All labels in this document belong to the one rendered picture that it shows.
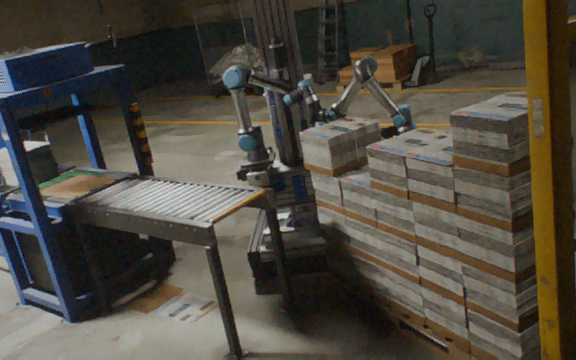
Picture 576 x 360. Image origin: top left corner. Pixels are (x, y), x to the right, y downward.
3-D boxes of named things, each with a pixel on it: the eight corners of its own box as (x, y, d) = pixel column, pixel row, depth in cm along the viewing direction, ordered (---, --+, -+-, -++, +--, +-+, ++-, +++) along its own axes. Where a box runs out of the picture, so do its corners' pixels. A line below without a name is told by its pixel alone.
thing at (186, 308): (221, 302, 396) (221, 301, 396) (190, 325, 376) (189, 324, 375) (184, 292, 419) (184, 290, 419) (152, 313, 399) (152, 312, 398)
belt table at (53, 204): (140, 184, 438) (137, 171, 435) (62, 220, 392) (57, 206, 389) (86, 178, 482) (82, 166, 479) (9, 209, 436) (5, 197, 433)
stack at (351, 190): (377, 269, 401) (360, 151, 375) (527, 342, 303) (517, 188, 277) (330, 291, 384) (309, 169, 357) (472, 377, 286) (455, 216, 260)
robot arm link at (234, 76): (262, 145, 395) (244, 63, 378) (256, 152, 382) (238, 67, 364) (244, 147, 398) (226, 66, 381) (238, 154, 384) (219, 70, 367)
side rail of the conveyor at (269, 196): (277, 207, 351) (273, 188, 347) (271, 210, 347) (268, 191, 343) (136, 189, 435) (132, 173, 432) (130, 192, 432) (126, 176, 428)
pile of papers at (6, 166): (61, 174, 469) (51, 142, 460) (25, 187, 447) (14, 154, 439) (36, 171, 492) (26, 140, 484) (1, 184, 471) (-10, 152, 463)
